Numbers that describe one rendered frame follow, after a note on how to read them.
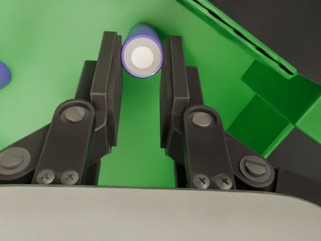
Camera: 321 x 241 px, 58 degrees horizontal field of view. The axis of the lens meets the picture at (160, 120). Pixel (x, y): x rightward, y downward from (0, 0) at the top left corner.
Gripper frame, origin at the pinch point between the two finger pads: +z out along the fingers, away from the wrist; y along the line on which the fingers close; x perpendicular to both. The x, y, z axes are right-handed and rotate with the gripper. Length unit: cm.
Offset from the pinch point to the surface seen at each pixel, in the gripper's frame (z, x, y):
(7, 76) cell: 5.4, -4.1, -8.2
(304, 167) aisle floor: 25, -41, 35
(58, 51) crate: 6.6, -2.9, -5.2
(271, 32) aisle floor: 35.8, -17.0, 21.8
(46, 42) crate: 6.8, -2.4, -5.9
